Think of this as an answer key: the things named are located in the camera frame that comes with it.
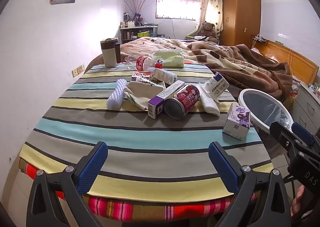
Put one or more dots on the white box green leaf print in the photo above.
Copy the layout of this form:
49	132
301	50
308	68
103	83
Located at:
161	75

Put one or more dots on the clear plastic bin liner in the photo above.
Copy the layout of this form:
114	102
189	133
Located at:
275	113

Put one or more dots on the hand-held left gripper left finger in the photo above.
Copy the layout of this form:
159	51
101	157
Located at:
92	167

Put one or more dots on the red and white strawberry carton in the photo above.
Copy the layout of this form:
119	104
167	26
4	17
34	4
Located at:
137	75

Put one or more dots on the purple and white long box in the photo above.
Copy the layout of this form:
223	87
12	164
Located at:
160	99

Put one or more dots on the brown and cream tumbler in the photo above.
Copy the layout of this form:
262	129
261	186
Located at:
108	54

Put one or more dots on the white foam net sleeve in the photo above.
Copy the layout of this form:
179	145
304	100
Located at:
116	94

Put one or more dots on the brown patterned blanket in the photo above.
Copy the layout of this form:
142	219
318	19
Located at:
225	61

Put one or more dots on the grey shelf unit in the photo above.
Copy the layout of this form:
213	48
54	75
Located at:
130	34

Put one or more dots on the wall socket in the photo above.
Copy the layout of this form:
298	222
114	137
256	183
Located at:
78	71

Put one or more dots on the yellow patterned tissue pack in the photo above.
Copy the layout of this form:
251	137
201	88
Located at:
167	58

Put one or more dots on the window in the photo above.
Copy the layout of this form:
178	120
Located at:
175	9

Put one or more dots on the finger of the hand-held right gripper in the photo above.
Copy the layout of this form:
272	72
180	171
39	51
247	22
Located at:
281	133
302	133

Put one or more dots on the red tin can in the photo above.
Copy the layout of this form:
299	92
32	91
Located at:
185	99

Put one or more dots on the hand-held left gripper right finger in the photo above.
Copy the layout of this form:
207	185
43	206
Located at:
223	167

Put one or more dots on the patterned curtain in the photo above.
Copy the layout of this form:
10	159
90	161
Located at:
210	4

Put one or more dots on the grey nightstand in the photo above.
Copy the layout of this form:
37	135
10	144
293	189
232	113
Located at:
303	101

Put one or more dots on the cluster of toiletry bottles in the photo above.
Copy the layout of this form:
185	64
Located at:
130	23

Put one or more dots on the brown teddy bear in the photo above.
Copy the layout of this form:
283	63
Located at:
207	30

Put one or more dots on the purple milk carton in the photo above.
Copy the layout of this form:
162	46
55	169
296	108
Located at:
236	121

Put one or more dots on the bunch of dry branches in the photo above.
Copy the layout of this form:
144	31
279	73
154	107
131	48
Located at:
138	6

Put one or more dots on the striped tablecloth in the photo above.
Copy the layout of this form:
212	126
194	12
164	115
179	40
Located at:
125	131

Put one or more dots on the person's right hand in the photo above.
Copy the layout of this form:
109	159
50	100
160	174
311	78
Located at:
298	200

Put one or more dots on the clear plastic bottle red label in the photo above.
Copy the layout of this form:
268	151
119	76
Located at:
145	63

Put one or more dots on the cream paper bag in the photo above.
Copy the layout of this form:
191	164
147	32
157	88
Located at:
140	94

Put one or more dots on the wooden wardrobe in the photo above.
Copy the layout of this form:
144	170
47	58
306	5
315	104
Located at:
240	11

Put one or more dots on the white paper towel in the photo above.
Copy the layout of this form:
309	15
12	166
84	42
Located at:
208	106

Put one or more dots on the wooden headboard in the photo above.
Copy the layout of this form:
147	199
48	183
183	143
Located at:
287	56

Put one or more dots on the white round trash bin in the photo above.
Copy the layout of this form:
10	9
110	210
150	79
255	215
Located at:
241	101

